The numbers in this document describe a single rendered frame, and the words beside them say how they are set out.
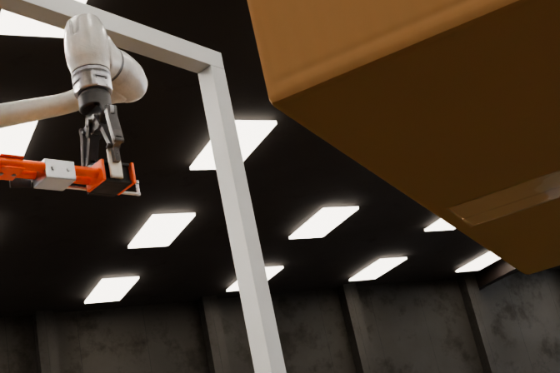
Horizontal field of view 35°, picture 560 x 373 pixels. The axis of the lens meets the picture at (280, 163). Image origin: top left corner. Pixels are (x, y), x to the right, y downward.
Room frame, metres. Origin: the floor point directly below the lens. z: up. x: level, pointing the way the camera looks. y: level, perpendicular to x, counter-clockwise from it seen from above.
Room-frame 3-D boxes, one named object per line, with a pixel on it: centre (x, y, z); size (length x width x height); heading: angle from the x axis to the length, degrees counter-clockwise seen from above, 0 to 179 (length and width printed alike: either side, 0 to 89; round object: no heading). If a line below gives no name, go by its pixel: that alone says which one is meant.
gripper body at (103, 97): (1.82, 0.39, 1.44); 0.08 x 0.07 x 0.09; 44
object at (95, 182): (1.81, 0.38, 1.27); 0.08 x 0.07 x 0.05; 135
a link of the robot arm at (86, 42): (1.83, 0.38, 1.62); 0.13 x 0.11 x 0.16; 164
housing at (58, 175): (1.72, 0.48, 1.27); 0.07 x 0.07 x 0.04; 45
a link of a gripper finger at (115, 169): (1.79, 0.36, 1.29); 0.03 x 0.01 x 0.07; 134
